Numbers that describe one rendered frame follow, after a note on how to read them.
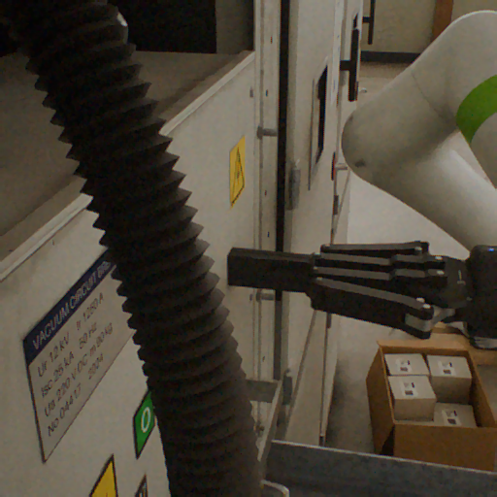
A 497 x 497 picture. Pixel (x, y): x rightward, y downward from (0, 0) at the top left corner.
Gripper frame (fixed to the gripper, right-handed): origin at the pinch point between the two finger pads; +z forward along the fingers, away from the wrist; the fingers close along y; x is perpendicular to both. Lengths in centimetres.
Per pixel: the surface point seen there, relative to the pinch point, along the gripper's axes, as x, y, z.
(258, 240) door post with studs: -5.0, 16.0, 4.0
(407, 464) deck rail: -31.9, 13.5, -14.9
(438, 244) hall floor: -124, 276, -41
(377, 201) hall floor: -124, 330, -8
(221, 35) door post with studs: 16.8, 16.4, 7.9
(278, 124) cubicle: 5.6, 25.2, 3.6
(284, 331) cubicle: -22.8, 25.4, 2.1
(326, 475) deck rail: -35.6, 13.6, -5.4
